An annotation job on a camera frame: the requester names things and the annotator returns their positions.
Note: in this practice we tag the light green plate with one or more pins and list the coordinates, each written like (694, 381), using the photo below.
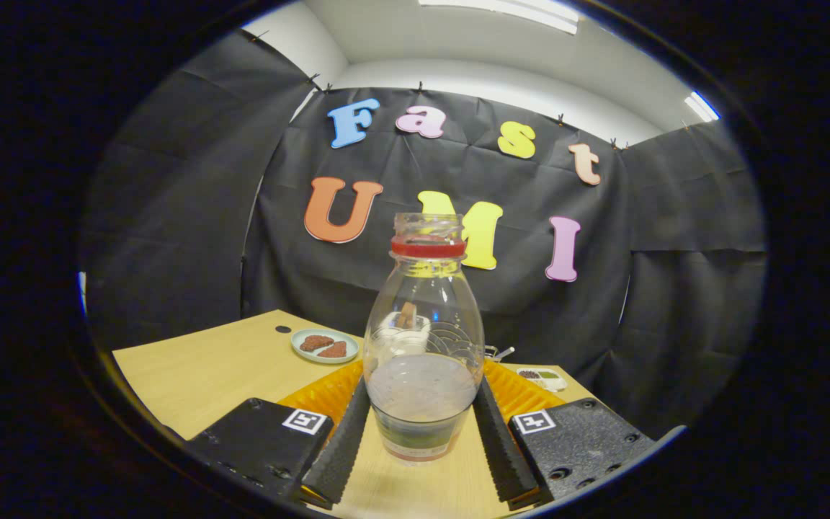
(325, 359)

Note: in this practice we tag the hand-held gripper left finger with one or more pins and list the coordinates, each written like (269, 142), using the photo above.
(339, 454)

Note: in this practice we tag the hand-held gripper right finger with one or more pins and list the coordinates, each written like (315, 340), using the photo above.
(505, 454)

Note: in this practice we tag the clear plastic juice bottle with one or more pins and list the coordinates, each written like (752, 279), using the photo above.
(422, 339)

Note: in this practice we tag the long ceiling light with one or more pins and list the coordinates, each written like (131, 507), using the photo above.
(516, 9)

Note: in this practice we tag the brown bread slice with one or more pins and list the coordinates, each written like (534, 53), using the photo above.
(334, 351)
(315, 342)

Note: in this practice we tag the small ceiling light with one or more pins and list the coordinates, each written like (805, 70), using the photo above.
(702, 107)

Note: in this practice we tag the white divided snack tray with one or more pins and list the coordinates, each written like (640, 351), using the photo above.
(541, 378)

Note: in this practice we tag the wooden table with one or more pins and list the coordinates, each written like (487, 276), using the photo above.
(228, 375)

